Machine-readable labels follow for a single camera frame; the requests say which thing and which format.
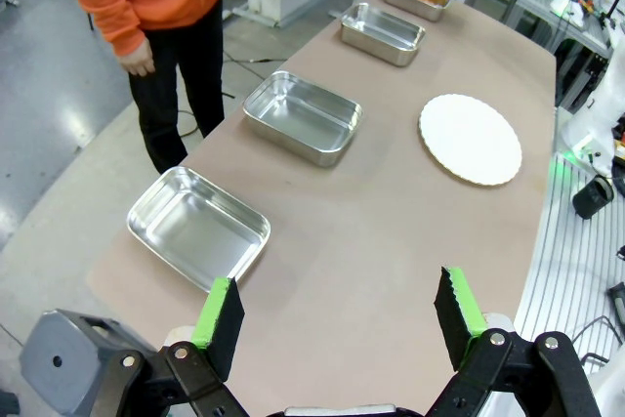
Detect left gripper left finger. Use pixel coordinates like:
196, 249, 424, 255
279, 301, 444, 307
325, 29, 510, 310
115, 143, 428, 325
97, 275, 246, 417

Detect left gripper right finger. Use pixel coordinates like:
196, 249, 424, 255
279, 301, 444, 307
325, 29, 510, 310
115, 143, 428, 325
423, 266, 603, 417

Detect person's right forearm orange sleeve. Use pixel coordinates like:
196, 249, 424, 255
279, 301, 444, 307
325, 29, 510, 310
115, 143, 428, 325
62, 0, 148, 58

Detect person's right hand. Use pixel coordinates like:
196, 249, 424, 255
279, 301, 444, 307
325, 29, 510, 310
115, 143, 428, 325
119, 40, 157, 78

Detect white scalloped plate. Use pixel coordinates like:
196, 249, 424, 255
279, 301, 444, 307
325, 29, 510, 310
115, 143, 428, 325
418, 93, 523, 188

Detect black cylindrical cup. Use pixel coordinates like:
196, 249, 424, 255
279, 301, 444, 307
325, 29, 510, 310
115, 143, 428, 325
571, 175, 616, 221

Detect person's black trousers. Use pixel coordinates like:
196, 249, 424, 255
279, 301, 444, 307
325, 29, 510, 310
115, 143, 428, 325
127, 0, 228, 176

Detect aluminium slotted table frame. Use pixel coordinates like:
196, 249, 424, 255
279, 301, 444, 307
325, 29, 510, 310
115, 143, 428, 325
512, 152, 625, 374

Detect grey plastic mount block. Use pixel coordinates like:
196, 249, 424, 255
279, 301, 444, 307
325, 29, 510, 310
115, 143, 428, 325
18, 308, 165, 417

